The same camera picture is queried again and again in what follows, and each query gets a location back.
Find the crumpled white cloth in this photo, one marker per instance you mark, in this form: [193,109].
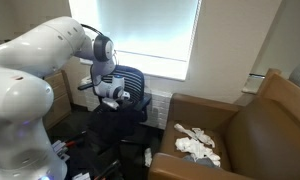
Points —
[196,150]

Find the black office chair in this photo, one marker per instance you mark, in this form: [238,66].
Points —
[133,83]

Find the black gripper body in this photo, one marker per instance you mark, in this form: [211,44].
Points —
[125,101]

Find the small white rag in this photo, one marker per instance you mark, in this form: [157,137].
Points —
[148,156]

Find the small white box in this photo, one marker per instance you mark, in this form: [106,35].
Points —
[80,176]

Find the bright window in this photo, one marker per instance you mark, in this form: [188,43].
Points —
[150,33]

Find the long white cloth strip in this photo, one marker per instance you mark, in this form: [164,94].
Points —
[200,133]

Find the tan leather armchair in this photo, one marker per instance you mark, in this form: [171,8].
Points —
[256,140]

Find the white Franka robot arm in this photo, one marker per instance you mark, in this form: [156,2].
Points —
[23,100]

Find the wooden drawer cabinet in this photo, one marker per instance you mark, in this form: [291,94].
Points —
[58,100]

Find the blue shirt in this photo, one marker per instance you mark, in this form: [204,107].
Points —
[200,161]

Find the black rod with red band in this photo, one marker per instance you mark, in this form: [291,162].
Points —
[75,141]
[108,168]

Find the white purple connector block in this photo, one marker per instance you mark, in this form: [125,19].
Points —
[60,150]

